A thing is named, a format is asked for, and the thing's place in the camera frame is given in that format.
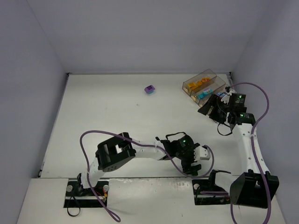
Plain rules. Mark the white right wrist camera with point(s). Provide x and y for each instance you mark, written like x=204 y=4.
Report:
x=225 y=96

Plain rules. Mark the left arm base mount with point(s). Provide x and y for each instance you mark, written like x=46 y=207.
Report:
x=76 y=197

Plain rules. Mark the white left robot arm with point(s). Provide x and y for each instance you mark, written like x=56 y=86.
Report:
x=115 y=152

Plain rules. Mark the teal frog flower lego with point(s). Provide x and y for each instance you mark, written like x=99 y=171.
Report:
x=207 y=91

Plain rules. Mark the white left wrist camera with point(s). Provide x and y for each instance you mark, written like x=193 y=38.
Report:
x=202 y=153

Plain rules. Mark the yellow curved lego brick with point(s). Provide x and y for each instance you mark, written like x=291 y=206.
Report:
x=190 y=85

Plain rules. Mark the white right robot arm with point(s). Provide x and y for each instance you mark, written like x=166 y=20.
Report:
x=253 y=185

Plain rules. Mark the purple hollow lego brick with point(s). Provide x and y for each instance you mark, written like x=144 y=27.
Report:
x=149 y=88

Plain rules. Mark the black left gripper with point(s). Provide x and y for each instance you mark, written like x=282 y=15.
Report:
x=191 y=168

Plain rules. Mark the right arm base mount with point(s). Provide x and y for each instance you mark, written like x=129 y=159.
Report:
x=206 y=192

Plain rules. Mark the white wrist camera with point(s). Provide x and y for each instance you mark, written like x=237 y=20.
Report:
x=225 y=96
x=202 y=153

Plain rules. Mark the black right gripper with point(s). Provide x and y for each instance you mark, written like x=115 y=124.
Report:
x=214 y=109

